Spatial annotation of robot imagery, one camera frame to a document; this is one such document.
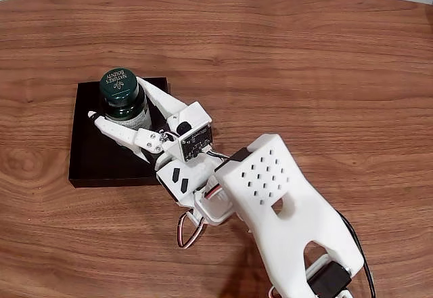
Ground green pill bottle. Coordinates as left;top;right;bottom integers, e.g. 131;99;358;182
98;66;152;131

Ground black open box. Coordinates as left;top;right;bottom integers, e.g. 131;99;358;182
68;77;169;189

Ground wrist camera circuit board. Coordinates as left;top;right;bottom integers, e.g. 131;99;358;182
175;120;214;163

